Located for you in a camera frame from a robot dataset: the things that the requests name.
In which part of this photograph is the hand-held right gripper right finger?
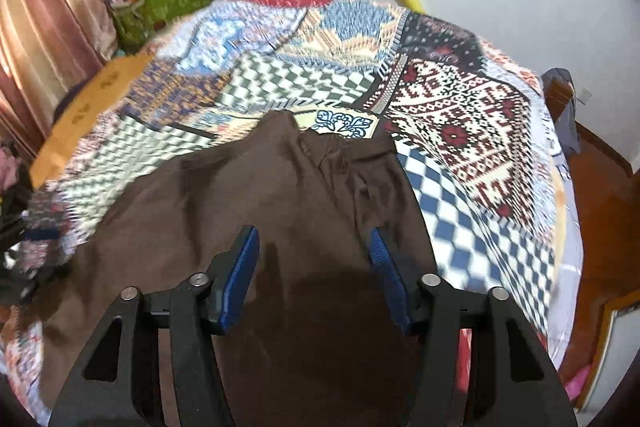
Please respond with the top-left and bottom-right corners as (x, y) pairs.
(370, 227), (578, 427)

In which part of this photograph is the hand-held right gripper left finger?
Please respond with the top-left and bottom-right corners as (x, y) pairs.
(47, 225), (260, 427)

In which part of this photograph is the brown shirt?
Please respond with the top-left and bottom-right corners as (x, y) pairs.
(37, 111), (439, 427)

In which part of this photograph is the wooden lap desk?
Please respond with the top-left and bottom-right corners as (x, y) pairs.
(30, 52), (157, 188)

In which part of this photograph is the patchwork quilt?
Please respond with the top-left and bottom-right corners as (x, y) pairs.
(0, 0), (584, 408)

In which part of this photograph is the striped curtain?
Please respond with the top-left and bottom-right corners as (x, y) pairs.
(0, 0), (124, 158)

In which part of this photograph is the grey garment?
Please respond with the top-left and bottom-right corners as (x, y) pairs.
(541, 68), (581, 156)

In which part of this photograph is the green patterned bag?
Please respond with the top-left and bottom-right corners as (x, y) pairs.
(111, 0), (214, 51)

